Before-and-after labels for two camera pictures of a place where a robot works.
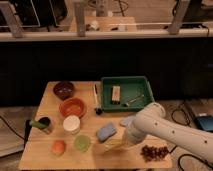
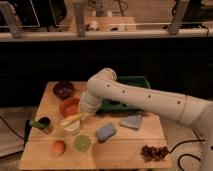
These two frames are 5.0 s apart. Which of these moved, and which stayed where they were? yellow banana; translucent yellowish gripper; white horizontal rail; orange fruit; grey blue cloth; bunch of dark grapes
Moved: translucent yellowish gripper; yellow banana
Stayed: bunch of dark grapes; orange fruit; white horizontal rail; grey blue cloth
